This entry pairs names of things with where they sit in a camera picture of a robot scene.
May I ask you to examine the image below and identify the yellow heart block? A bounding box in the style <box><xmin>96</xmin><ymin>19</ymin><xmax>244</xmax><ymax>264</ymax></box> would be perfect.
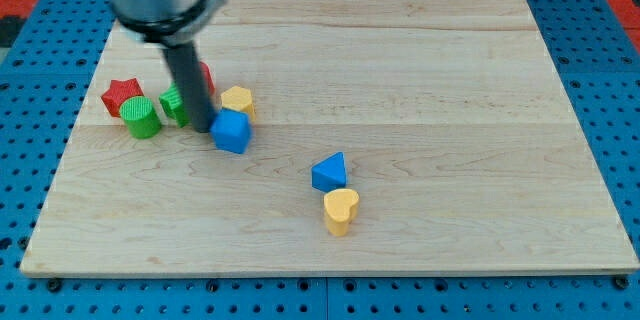
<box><xmin>323</xmin><ymin>188</ymin><xmax>360</xmax><ymax>237</ymax></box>

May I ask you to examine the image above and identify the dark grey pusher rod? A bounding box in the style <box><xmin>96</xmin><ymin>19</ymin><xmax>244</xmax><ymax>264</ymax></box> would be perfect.
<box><xmin>162</xmin><ymin>42</ymin><xmax>216</xmax><ymax>133</ymax></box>

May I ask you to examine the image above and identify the blue cube block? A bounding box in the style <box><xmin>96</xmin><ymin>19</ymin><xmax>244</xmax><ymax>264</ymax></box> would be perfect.
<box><xmin>210</xmin><ymin>108</ymin><xmax>252</xmax><ymax>154</ymax></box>

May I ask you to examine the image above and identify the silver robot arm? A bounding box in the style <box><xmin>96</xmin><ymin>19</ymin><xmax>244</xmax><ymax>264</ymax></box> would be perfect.
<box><xmin>110</xmin><ymin>0</ymin><xmax>227</xmax><ymax>133</ymax></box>

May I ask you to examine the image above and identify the green cylinder block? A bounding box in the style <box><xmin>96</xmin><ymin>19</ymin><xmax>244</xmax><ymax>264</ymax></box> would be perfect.
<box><xmin>119</xmin><ymin>96</ymin><xmax>162</xmax><ymax>139</ymax></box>

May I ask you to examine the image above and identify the light wooden board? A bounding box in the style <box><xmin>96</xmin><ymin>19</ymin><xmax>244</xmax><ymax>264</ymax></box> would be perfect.
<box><xmin>20</xmin><ymin>0</ymin><xmax>639</xmax><ymax>279</ymax></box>

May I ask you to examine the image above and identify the red star block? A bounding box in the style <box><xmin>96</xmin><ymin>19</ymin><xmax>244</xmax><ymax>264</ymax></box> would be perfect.
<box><xmin>100</xmin><ymin>78</ymin><xmax>144</xmax><ymax>117</ymax></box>

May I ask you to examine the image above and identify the green star block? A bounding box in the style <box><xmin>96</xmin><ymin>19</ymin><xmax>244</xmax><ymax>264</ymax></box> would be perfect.
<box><xmin>159</xmin><ymin>84</ymin><xmax>189</xmax><ymax>128</ymax></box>

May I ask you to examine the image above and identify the red block behind rod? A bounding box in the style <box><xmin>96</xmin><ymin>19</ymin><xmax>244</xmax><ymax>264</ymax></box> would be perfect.
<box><xmin>199</xmin><ymin>61</ymin><xmax>216</xmax><ymax>95</ymax></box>

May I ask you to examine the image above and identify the blue triangle block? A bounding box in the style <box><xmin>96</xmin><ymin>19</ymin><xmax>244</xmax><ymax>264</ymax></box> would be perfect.
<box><xmin>311</xmin><ymin>152</ymin><xmax>347</xmax><ymax>192</ymax></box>

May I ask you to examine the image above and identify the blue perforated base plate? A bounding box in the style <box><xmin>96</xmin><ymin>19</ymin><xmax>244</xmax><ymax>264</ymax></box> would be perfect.
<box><xmin>1</xmin><ymin>0</ymin><xmax>639</xmax><ymax>319</ymax></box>

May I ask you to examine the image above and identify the yellow pentagon block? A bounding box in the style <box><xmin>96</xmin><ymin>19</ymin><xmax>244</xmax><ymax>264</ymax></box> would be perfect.
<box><xmin>221</xmin><ymin>86</ymin><xmax>256</xmax><ymax>122</ymax></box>

